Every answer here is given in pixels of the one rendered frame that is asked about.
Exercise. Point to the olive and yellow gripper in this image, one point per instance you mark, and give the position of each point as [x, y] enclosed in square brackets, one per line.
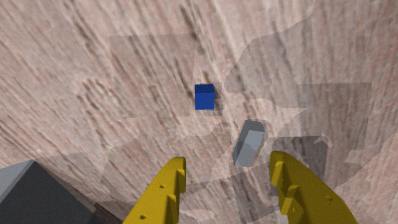
[303, 197]

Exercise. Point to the blue cube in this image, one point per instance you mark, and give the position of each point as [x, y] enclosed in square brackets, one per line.
[204, 96]

